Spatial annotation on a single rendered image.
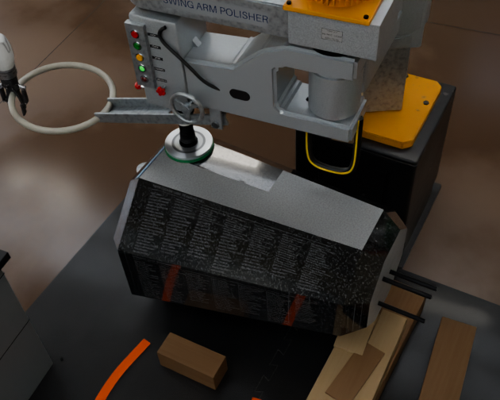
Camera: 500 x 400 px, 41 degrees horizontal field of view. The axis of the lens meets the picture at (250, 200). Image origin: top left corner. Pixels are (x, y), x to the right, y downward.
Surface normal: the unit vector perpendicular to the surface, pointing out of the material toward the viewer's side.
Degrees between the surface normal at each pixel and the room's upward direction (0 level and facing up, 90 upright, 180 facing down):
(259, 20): 90
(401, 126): 0
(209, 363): 0
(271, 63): 90
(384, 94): 90
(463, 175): 0
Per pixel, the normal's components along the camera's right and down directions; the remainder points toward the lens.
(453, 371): -0.05, -0.67
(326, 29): -0.40, 0.69
